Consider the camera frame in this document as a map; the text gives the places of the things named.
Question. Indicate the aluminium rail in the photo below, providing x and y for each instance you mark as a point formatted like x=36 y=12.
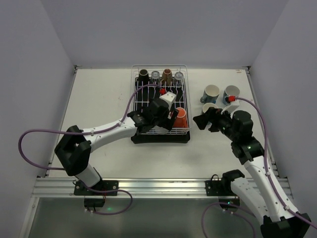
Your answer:
x=178 y=188

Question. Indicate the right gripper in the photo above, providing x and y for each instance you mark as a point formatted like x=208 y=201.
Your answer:
x=211 y=119

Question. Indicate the dark blue mug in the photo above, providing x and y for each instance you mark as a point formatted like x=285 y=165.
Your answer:
x=230 y=90

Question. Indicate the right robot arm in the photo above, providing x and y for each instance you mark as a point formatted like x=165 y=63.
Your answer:
x=275 y=212

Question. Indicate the black drip tray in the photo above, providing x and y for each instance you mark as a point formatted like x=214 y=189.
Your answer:
x=158 y=134

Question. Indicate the left controller box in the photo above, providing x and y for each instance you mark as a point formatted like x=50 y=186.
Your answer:
x=93 y=203

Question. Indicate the right controller box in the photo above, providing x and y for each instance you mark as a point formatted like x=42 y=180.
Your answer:
x=230 y=204

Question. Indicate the dark brown cup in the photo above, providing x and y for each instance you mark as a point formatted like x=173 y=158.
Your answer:
x=143 y=77

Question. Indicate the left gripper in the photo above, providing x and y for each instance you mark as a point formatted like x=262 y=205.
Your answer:
x=167 y=119

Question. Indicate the clear glass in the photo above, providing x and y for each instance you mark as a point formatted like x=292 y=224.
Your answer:
x=155 y=77
x=178 y=79

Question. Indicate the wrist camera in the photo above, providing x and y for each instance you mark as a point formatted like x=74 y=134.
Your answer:
x=233 y=104
x=169 y=97

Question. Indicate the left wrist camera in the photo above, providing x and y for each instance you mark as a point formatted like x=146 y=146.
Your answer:
x=169 y=97

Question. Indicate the grey-blue faceted cup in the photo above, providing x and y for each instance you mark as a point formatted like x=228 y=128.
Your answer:
x=210 y=95

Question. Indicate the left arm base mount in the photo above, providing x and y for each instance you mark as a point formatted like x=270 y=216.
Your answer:
x=103 y=185

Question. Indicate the controller box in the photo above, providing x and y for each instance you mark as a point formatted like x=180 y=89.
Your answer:
x=230 y=204
x=93 y=203

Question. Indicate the orange cup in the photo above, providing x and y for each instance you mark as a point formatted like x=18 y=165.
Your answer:
x=181 y=119

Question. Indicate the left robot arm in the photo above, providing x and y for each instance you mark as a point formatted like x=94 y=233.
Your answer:
x=75 y=147

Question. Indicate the brown striped cup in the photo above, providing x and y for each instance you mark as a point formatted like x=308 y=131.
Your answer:
x=166 y=78

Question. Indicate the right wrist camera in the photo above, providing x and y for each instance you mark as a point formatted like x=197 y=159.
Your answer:
x=233 y=104

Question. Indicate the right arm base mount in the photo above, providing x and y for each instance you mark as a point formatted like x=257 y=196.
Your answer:
x=217 y=186

